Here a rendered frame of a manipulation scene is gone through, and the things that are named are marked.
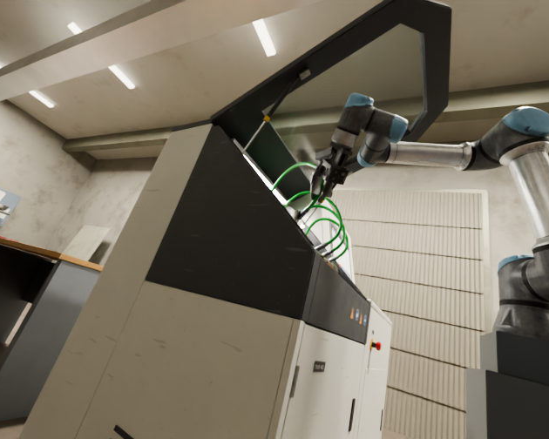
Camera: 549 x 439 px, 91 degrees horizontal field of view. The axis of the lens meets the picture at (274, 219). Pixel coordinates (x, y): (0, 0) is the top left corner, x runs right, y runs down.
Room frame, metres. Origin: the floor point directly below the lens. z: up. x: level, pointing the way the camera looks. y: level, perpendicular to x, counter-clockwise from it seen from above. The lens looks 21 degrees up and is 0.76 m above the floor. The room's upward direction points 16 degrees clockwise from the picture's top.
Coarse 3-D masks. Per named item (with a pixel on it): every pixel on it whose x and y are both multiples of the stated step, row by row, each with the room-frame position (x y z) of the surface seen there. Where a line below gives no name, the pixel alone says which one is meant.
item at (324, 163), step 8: (336, 144) 0.69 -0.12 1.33; (336, 152) 0.72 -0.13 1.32; (344, 152) 0.69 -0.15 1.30; (352, 152) 0.69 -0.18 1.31; (328, 160) 0.76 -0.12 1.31; (336, 160) 0.71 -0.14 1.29; (344, 160) 0.72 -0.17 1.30; (320, 168) 0.77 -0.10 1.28; (328, 168) 0.75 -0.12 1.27; (336, 168) 0.73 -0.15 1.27; (344, 168) 0.73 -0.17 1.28; (328, 176) 0.75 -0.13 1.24; (336, 176) 0.74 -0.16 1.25; (344, 176) 0.75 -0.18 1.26
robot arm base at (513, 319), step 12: (504, 300) 0.73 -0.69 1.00; (516, 300) 0.70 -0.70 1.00; (504, 312) 0.73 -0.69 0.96; (516, 312) 0.70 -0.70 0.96; (528, 312) 0.68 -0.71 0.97; (540, 312) 0.67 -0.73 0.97; (504, 324) 0.72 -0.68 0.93; (516, 324) 0.70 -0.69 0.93; (528, 324) 0.67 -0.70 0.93; (540, 324) 0.66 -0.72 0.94; (528, 336) 0.67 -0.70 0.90; (540, 336) 0.66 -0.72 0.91
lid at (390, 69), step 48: (384, 0) 0.56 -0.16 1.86; (432, 0) 0.57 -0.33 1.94; (336, 48) 0.68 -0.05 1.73; (384, 48) 0.70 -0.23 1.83; (432, 48) 0.69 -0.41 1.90; (288, 96) 0.85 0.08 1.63; (336, 96) 0.87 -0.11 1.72; (384, 96) 0.88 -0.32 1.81; (432, 96) 0.89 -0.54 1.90; (240, 144) 1.04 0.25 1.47; (288, 144) 1.09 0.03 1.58; (288, 192) 1.41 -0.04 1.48
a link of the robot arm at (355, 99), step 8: (352, 96) 0.60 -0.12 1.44; (360, 96) 0.58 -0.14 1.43; (352, 104) 0.60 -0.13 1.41; (360, 104) 0.59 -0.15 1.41; (368, 104) 0.59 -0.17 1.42; (344, 112) 0.63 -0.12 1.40; (352, 112) 0.62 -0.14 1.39; (360, 112) 0.61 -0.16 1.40; (368, 112) 0.60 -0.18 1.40; (344, 120) 0.64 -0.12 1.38; (352, 120) 0.63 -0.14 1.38; (360, 120) 0.62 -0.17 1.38; (368, 120) 0.62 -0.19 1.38; (344, 128) 0.65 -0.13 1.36; (352, 128) 0.64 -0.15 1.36; (360, 128) 0.65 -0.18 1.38
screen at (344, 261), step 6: (330, 222) 1.50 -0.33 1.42; (330, 228) 1.49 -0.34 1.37; (336, 228) 1.61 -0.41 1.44; (330, 234) 1.48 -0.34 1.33; (336, 240) 1.58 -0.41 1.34; (330, 246) 1.47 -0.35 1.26; (342, 246) 1.70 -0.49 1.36; (336, 252) 1.55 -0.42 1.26; (348, 252) 1.82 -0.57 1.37; (342, 258) 1.67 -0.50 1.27; (348, 258) 1.80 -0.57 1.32; (342, 264) 1.65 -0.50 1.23; (348, 264) 1.78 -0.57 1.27; (348, 270) 1.76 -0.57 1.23
